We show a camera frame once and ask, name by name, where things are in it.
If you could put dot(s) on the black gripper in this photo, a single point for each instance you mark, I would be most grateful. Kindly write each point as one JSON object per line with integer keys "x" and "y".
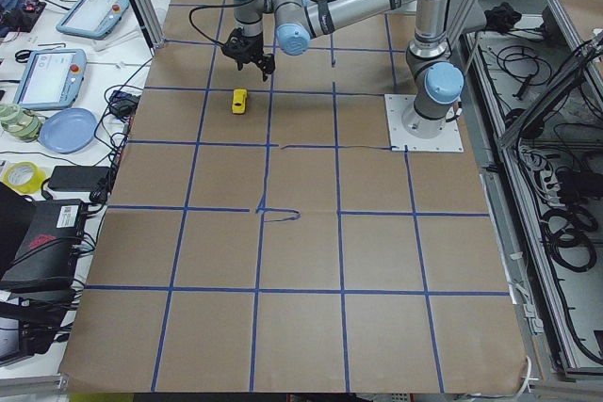
{"x": 252, "y": 47}

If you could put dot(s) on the far teach pendant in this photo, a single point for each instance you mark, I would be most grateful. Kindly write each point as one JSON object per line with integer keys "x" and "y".
{"x": 92, "y": 19}

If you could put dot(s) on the green tape rolls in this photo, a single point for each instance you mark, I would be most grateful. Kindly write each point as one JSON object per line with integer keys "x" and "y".
{"x": 20, "y": 123}

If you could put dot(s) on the near teach pendant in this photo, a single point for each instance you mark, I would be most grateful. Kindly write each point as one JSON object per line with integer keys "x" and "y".
{"x": 52, "y": 79}

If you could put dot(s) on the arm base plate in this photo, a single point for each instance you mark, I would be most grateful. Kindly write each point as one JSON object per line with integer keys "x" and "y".
{"x": 408, "y": 132}

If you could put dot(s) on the yellow beetle toy car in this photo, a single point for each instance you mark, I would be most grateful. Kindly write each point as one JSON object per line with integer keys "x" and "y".
{"x": 239, "y": 101}

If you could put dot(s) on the black power adapter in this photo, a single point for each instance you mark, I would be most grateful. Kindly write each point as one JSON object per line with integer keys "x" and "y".
{"x": 77, "y": 178}

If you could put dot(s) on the yellow tape roll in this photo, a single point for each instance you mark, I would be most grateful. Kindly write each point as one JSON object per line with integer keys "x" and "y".
{"x": 24, "y": 177}

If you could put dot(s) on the teach pendant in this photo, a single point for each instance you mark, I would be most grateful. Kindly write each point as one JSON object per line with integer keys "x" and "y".
{"x": 92, "y": 19}
{"x": 52, "y": 79}

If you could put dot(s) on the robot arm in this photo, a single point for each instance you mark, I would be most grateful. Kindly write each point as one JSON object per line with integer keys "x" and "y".
{"x": 297, "y": 22}

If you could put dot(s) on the blue plate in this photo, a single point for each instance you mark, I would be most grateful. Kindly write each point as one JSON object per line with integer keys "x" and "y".
{"x": 68, "y": 131}

